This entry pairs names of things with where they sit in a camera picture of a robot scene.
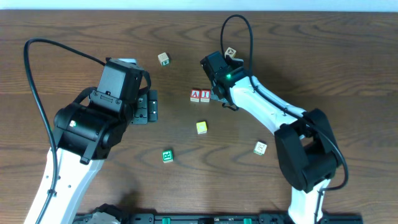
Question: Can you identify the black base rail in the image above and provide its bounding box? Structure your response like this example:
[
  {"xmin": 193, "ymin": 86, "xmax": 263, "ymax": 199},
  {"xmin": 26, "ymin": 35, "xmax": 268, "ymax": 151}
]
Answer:
[{"xmin": 73, "ymin": 203, "xmax": 364, "ymax": 224}]

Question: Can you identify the green picture wooden block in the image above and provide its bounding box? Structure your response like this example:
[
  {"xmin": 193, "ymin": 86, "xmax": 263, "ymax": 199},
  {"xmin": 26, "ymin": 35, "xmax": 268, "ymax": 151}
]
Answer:
[{"xmin": 158, "ymin": 52, "xmax": 170, "ymax": 66}]

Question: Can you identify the red letter A block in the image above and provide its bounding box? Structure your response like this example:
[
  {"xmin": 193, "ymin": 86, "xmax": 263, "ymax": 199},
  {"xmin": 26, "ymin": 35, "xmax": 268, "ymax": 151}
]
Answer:
[{"xmin": 190, "ymin": 90, "xmax": 201, "ymax": 102}]

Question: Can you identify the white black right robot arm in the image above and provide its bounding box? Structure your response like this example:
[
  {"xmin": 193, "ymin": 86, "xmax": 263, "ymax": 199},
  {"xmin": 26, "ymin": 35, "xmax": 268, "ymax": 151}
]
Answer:
[{"xmin": 205, "ymin": 66, "xmax": 348, "ymax": 223}]

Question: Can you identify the green letter R block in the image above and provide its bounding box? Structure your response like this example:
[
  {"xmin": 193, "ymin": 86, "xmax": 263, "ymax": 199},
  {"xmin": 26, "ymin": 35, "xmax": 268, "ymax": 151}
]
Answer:
[{"xmin": 162, "ymin": 150, "xmax": 174, "ymax": 163}]

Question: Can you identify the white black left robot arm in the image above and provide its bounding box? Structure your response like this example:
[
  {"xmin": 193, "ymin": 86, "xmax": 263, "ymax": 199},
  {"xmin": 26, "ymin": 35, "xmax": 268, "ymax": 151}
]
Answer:
[{"xmin": 25, "ymin": 87, "xmax": 158, "ymax": 223}]

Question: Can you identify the yellow-sided picture block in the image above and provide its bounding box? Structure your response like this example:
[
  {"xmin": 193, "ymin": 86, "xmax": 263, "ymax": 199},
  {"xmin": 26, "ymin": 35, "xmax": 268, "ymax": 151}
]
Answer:
[{"xmin": 224, "ymin": 47, "xmax": 236, "ymax": 58}]

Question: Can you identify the red letter I block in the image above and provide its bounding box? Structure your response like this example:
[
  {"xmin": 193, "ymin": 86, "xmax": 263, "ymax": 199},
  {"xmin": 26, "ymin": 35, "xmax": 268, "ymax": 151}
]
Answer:
[{"xmin": 200, "ymin": 90, "xmax": 211, "ymax": 103}]

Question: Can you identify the yellow wooden block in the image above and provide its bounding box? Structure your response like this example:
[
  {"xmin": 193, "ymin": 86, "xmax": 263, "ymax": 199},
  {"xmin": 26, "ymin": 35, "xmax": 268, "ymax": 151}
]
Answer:
[{"xmin": 196, "ymin": 121, "xmax": 208, "ymax": 134}]

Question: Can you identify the white picture wooden block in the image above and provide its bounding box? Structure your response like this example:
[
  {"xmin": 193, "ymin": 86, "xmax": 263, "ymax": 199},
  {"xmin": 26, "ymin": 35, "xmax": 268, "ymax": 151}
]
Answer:
[{"xmin": 253, "ymin": 141, "xmax": 267, "ymax": 156}]

